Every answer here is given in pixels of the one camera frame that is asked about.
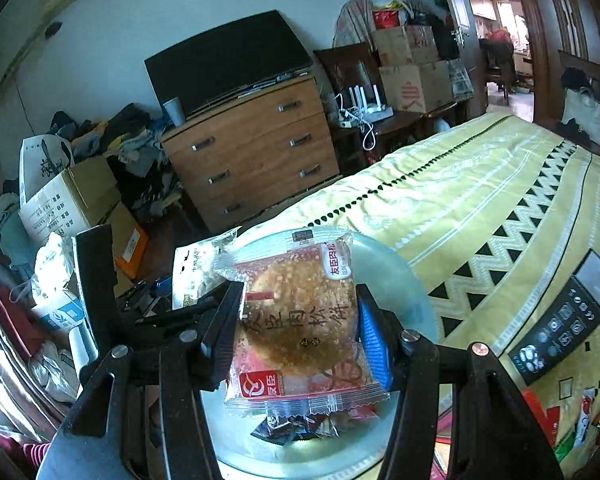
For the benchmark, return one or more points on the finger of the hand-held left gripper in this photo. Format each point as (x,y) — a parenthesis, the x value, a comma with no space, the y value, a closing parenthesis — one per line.
(96,290)
(180,316)

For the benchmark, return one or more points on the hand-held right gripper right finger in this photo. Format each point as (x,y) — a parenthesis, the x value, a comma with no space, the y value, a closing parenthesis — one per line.
(372,340)

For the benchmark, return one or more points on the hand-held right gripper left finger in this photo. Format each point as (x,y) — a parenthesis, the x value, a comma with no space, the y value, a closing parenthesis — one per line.
(220,340)

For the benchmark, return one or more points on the white snack packet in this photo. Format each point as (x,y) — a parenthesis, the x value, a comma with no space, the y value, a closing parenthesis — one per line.
(197,270)

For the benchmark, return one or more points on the clear plastic bowl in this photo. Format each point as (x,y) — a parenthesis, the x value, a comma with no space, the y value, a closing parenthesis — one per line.
(410,280)

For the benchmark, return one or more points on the round pastry snack packet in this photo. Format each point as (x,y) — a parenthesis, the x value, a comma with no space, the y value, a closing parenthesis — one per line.
(295,320)

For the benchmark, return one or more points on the white blue box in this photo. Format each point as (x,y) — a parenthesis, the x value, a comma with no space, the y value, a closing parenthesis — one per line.
(62,315)

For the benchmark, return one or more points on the white plastic bag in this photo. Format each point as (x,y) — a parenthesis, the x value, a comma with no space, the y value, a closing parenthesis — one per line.
(55,265)

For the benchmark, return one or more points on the orange cardboard box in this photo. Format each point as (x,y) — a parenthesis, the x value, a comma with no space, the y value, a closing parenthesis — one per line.
(130,245)

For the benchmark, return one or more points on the red cloth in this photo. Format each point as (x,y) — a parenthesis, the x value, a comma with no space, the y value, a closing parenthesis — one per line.
(15,320)

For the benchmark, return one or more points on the printed cardboard box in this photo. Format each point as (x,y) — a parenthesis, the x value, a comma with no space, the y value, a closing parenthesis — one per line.
(65,200)

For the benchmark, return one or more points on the dark snack packet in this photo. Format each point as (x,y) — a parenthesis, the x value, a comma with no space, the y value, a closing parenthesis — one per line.
(295,427)

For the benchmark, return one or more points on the white printed bag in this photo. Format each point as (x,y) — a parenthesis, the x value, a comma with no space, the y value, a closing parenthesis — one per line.
(45,160)

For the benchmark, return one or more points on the pile of clothes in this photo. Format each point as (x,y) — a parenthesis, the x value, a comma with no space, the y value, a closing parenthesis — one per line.
(130,150)

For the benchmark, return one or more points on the wooden dresser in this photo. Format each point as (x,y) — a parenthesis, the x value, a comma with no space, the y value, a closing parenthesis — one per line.
(250,155)

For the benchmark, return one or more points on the yellow patterned blanket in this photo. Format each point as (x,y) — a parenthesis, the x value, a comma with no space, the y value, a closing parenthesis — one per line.
(480,200)

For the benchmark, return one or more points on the black control panel device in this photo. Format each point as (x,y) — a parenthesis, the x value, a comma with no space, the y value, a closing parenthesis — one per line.
(560,325)

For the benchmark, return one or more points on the grey cup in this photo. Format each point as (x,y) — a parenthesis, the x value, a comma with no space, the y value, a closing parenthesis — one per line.
(174,112)

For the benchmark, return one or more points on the wooden side table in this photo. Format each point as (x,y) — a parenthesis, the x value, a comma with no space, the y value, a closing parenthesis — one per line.
(405,125)

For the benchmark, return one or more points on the white power strip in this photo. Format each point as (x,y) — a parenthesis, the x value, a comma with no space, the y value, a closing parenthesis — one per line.
(347,119)

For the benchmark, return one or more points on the pile of snack packets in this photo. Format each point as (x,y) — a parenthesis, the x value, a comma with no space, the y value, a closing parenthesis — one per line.
(590,410)

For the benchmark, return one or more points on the white router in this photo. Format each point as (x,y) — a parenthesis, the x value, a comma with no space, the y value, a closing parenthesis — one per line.
(367,105)

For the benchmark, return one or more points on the black television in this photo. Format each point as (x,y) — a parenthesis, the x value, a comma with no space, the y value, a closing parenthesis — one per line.
(225,65)

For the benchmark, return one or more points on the large cardboard box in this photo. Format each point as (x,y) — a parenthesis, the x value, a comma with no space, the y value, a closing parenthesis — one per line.
(415,87)

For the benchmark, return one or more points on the dark wooden chair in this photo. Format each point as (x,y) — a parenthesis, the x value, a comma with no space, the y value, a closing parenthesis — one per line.
(345,70)

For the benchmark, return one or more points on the small cardboard box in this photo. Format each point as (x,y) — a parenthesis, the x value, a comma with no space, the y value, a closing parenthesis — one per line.
(402,42)

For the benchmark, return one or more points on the white tote bag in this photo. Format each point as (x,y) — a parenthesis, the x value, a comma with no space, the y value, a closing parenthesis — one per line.
(582,115)

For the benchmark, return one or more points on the black bag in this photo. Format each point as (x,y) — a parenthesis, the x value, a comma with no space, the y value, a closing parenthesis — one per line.
(432,35)

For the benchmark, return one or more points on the red bag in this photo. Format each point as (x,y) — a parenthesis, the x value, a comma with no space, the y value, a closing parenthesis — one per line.
(387,19)

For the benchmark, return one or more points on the white door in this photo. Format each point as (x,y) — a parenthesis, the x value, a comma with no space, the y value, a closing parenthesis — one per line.
(460,20)

